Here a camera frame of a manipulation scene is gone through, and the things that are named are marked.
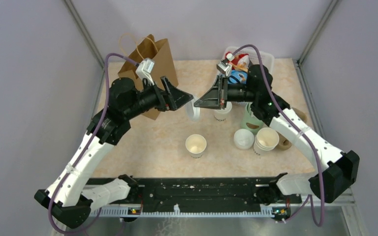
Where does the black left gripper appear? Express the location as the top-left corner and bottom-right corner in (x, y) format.
(124, 75), (193, 119)

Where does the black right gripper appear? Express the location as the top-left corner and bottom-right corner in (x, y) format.
(194, 75), (258, 110)

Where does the brown paper bag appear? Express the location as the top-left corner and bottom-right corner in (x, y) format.
(118, 33), (179, 120)

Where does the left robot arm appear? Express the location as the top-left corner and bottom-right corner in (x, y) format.
(34, 77), (193, 229)

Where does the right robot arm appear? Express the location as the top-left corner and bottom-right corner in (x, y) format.
(194, 64), (360, 203)

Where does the blue snack packet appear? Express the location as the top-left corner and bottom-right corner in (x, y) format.
(228, 70), (248, 84)

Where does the green straw holder cup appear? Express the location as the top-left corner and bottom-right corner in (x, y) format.
(241, 103), (264, 134)

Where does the red snack packet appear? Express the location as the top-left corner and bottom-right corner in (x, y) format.
(225, 52), (250, 72)

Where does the stack of white lids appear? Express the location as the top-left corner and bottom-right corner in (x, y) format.
(233, 129), (255, 150)

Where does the white plastic basket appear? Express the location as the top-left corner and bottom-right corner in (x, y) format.
(223, 46), (276, 107)

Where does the stack of paper cups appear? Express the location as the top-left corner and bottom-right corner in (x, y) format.
(253, 127), (280, 155)

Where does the brown cardboard cup carrier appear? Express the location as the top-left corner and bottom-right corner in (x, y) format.
(276, 107), (308, 151)

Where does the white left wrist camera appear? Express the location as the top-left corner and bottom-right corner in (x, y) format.
(135, 58), (155, 85)

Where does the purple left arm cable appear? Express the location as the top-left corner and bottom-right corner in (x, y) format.
(48, 53), (141, 235)

